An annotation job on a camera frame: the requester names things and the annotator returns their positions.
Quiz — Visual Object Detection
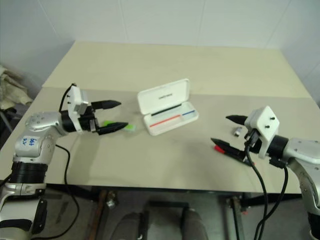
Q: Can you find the black metal table frame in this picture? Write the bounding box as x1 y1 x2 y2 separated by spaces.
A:
46 183 305 240

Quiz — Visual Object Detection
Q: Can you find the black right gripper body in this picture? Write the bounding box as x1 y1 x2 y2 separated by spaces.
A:
243 127 263 166

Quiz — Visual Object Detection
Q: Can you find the white open pencil case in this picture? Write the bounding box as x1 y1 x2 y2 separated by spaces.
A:
137 78 200 137

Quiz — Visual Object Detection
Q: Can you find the crumpled beige cloth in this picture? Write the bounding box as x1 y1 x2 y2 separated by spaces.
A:
0 64 34 111

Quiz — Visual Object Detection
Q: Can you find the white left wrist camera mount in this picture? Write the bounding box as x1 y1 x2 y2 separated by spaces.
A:
65 84 90 134

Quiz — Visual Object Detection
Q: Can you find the black rectangular frame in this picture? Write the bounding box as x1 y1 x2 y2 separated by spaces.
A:
146 199 191 240

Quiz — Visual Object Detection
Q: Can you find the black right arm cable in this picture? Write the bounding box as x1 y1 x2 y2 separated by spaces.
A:
244 139 269 240
257 159 289 240

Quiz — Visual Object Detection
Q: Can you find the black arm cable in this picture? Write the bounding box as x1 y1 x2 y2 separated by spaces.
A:
257 159 289 240
244 139 269 240
58 83 77 114
37 143 80 240

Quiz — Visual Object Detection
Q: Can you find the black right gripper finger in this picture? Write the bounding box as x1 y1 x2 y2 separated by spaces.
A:
225 114 249 126
210 137 245 161

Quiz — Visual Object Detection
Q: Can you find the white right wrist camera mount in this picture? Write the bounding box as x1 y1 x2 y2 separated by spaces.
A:
244 105 281 159

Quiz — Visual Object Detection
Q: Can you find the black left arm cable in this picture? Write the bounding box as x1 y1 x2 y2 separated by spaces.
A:
37 143 80 240
58 83 77 114

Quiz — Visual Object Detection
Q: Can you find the green marker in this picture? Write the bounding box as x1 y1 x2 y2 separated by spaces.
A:
102 120 139 134

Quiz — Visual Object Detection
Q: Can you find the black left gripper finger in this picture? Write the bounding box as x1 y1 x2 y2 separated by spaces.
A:
90 99 122 112
97 121 129 136

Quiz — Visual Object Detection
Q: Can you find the black pen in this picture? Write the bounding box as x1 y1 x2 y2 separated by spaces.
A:
151 104 183 118

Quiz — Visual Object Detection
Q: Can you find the dark grey rounded shape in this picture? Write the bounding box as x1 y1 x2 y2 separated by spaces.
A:
116 211 151 240
181 209 209 240

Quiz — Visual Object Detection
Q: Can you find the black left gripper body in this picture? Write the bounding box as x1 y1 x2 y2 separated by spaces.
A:
79 107 101 134

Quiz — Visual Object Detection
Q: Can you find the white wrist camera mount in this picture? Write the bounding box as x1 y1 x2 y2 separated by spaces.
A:
65 84 90 134
244 105 281 159

